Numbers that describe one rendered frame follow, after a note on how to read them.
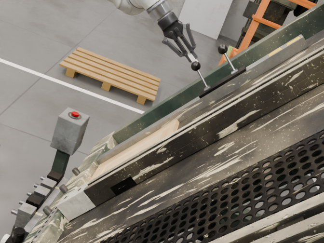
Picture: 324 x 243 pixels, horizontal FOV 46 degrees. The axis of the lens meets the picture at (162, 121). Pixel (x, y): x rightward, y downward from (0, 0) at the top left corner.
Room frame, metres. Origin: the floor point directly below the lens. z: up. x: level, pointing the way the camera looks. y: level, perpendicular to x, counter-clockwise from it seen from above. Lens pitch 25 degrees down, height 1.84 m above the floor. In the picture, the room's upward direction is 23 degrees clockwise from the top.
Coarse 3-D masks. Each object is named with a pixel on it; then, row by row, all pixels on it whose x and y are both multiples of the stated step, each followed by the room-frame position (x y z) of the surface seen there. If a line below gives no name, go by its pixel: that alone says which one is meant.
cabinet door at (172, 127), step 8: (176, 120) 1.36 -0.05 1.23; (168, 128) 1.32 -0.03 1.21; (176, 128) 1.31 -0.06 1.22; (152, 136) 1.33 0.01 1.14; (160, 136) 1.29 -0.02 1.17; (136, 144) 1.35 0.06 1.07; (144, 144) 1.31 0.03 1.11; (152, 144) 1.25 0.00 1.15; (120, 152) 1.37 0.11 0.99; (128, 152) 1.32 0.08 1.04; (136, 152) 1.26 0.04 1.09; (112, 160) 1.33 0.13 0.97; (120, 160) 1.28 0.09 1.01; (104, 168) 1.29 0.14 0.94; (96, 176) 1.24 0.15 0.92
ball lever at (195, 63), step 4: (192, 64) 1.44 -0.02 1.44; (196, 64) 1.43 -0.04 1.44; (200, 64) 1.45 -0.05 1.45; (192, 68) 1.43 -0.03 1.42; (196, 68) 1.43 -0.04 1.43; (200, 72) 1.43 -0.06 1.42; (200, 76) 1.42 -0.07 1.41; (204, 80) 1.42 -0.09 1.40; (204, 84) 1.41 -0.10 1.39; (204, 88) 1.40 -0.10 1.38; (208, 88) 1.39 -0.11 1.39
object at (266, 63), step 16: (288, 48) 1.37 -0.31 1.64; (304, 48) 1.37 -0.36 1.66; (256, 64) 1.38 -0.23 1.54; (272, 64) 1.37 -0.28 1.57; (240, 80) 1.37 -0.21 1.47; (208, 96) 1.37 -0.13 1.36; (176, 112) 1.38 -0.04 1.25; (192, 112) 1.37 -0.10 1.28; (160, 128) 1.37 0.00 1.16; (128, 144) 1.38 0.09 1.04
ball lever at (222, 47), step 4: (224, 44) 1.45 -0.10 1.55; (220, 48) 1.43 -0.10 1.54; (224, 48) 1.43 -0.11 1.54; (220, 52) 1.44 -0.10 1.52; (224, 52) 1.44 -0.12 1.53; (228, 60) 1.42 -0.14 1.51; (232, 68) 1.40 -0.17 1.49; (236, 68) 1.40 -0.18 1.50; (232, 72) 1.39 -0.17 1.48; (236, 72) 1.39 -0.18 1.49
